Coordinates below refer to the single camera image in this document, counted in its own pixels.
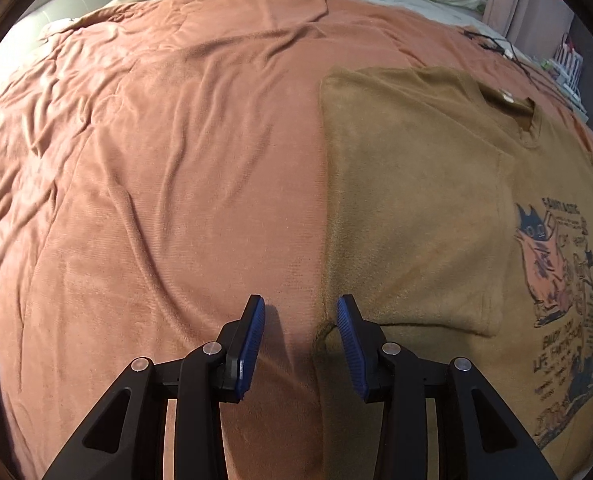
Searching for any black cable with glasses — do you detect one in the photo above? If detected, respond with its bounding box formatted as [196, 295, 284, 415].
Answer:
[461, 28, 553, 86]

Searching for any right pink curtain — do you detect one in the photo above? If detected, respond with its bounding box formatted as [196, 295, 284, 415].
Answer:
[483, 0, 574, 60]

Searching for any orange brown bed blanket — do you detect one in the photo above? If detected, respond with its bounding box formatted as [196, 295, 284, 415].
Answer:
[0, 0, 593, 479]

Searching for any olive brown printed t-shirt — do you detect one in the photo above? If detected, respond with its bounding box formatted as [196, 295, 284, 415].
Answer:
[316, 67, 593, 479]

